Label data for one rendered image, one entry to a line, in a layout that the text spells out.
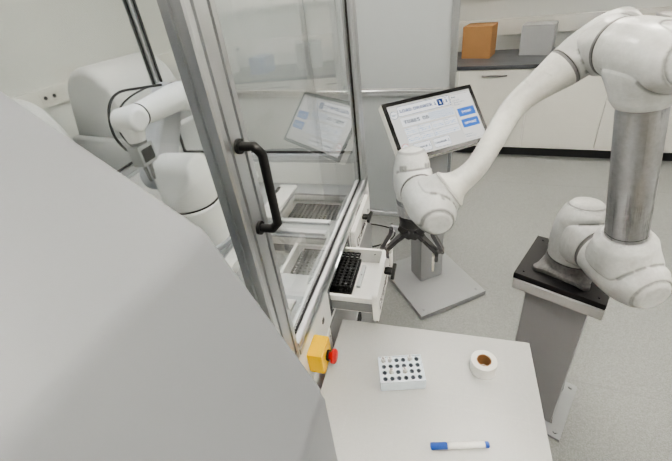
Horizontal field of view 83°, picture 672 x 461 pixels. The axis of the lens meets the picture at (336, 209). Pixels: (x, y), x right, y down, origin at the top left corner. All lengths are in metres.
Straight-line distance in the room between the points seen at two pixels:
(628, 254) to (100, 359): 1.22
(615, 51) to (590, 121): 3.17
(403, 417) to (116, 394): 0.99
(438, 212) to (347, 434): 0.61
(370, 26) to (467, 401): 2.22
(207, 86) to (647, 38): 0.83
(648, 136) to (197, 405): 1.05
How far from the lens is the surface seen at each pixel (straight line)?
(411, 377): 1.17
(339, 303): 1.25
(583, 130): 4.23
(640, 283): 1.29
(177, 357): 0.21
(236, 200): 0.66
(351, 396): 1.17
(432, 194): 0.93
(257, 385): 0.25
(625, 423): 2.24
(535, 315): 1.66
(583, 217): 1.41
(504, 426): 1.16
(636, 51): 1.01
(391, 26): 2.69
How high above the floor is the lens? 1.76
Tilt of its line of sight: 32 degrees down
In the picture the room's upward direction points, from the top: 7 degrees counter-clockwise
